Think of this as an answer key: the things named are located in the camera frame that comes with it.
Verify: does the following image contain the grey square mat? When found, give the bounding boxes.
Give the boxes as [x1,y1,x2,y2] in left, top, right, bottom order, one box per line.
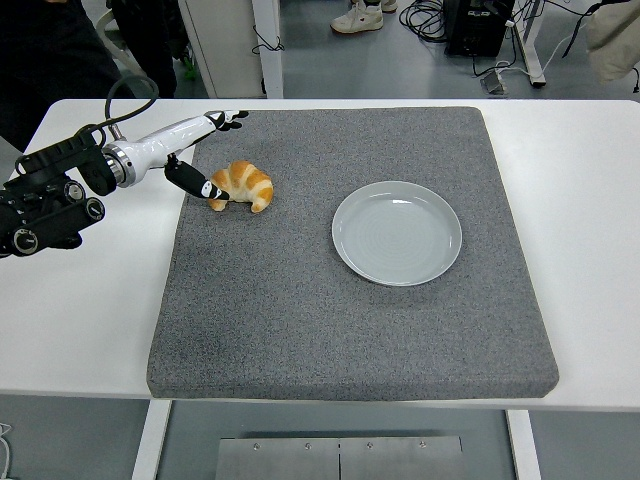
[144,105,560,401]

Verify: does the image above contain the white upright post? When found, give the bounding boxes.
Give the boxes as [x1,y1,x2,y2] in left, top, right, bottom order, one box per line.
[251,0,285,100]

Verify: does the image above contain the black computer case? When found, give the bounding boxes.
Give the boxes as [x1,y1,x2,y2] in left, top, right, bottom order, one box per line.
[444,0,516,57]

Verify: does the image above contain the thin black cable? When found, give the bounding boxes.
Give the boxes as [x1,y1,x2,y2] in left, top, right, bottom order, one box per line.
[251,25,285,55]

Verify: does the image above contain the person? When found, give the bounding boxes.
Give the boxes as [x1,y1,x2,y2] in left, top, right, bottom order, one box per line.
[0,0,177,151]

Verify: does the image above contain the thin white cable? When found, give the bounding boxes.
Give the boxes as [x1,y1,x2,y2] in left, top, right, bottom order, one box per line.
[0,422,14,480]

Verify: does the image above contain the grey round plate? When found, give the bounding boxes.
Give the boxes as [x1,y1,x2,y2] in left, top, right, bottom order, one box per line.
[331,180,463,287]

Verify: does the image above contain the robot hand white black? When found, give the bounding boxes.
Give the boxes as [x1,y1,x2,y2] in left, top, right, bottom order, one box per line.
[122,110,250,203]

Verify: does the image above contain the white floor cable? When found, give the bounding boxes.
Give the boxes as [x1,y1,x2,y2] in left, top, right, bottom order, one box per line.
[494,29,574,77]

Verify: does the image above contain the white cabinet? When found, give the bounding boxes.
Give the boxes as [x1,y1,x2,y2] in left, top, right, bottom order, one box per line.
[177,0,265,99]

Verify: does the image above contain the black floor cable bundle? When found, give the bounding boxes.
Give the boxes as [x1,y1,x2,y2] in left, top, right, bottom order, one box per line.
[399,0,451,46]

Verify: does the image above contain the small green object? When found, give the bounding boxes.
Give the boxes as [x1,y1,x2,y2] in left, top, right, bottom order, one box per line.
[172,47,197,82]

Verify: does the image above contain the beige cloth bag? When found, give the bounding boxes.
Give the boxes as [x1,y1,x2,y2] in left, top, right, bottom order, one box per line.
[584,0,640,83]

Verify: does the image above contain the golden brown croissant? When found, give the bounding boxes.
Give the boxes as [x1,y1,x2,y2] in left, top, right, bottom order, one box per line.
[208,159,275,215]

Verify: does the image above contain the grey foot pedal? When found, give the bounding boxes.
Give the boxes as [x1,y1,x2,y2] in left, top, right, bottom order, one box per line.
[479,69,509,95]

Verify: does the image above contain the white desk leg with foot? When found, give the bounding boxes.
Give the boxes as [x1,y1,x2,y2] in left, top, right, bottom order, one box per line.
[512,0,547,87]

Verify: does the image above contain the white table leg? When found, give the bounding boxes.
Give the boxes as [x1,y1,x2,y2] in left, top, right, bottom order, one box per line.
[130,399,172,480]
[505,408,544,480]

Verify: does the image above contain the white chair frame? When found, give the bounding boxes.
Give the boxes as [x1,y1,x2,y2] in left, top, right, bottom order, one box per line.
[96,10,152,91]

